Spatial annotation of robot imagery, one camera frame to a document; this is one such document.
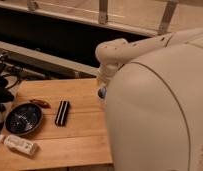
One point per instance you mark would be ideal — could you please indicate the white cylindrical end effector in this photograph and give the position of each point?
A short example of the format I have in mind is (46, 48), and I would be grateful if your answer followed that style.
(102, 92)

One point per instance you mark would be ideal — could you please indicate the black white striped eraser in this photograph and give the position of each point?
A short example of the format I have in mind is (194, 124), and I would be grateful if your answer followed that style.
(62, 113)

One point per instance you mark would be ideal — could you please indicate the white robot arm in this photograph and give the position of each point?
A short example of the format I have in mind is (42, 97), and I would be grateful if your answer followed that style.
(153, 100)

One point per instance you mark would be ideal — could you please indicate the red chili pepper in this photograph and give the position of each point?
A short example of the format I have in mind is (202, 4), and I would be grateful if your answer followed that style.
(41, 103)

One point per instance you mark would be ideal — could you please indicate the dark round bowl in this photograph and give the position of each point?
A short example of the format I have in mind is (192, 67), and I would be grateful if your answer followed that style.
(24, 119)

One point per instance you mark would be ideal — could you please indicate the white plastic bottle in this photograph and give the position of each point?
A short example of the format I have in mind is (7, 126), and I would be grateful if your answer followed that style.
(19, 144)

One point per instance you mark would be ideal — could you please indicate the metal frame rail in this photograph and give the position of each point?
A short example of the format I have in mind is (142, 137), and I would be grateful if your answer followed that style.
(46, 61)

